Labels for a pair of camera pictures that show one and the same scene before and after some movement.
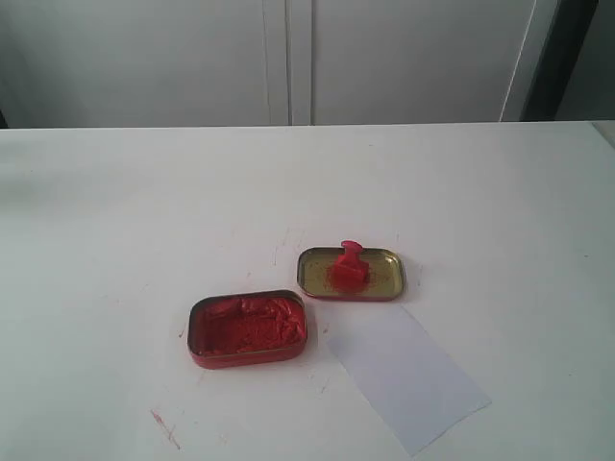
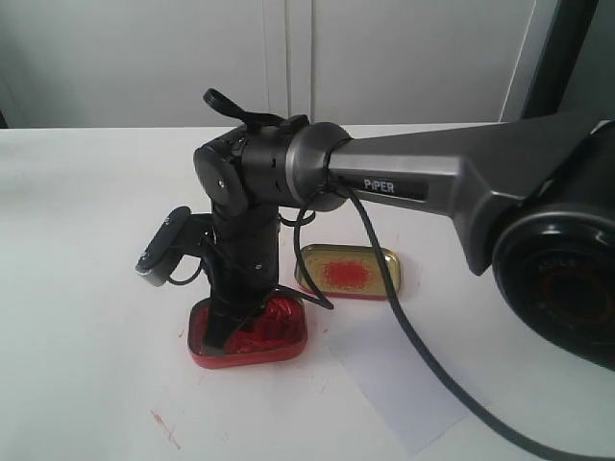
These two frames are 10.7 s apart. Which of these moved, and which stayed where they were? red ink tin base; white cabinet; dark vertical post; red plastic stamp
Moved: red plastic stamp
Stayed: red ink tin base; dark vertical post; white cabinet
